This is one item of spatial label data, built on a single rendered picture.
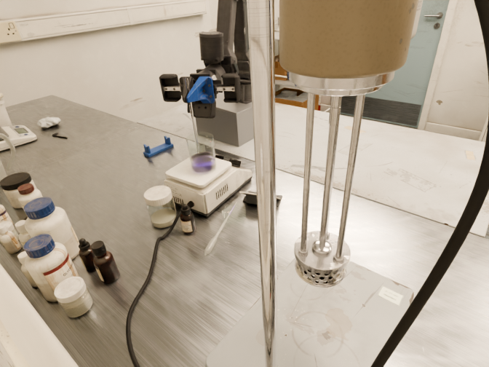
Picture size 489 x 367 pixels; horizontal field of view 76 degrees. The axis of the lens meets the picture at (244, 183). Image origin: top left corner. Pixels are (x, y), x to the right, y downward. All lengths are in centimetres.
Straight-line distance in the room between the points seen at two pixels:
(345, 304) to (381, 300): 6
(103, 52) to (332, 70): 202
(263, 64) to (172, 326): 45
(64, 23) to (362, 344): 195
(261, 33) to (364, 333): 45
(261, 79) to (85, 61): 200
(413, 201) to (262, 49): 69
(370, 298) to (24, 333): 49
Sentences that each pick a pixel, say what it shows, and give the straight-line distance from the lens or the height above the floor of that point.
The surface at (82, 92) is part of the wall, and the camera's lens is 217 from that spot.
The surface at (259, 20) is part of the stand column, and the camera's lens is 19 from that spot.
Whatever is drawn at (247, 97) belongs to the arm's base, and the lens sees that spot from 110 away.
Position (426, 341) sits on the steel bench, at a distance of 58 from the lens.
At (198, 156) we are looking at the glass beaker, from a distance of 71.
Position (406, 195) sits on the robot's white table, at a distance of 85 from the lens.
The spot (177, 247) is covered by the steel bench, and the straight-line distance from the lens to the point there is 68.
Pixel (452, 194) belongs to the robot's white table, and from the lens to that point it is 90.
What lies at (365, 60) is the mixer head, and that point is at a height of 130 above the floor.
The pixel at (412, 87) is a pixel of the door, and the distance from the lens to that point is 357.
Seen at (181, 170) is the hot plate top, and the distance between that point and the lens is 76.
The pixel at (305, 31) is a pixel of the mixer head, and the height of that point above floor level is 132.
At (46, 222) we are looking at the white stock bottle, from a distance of 70.
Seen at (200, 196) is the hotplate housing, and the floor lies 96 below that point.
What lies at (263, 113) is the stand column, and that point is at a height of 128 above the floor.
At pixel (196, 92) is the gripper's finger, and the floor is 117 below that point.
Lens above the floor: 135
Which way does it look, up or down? 32 degrees down
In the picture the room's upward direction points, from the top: 4 degrees counter-clockwise
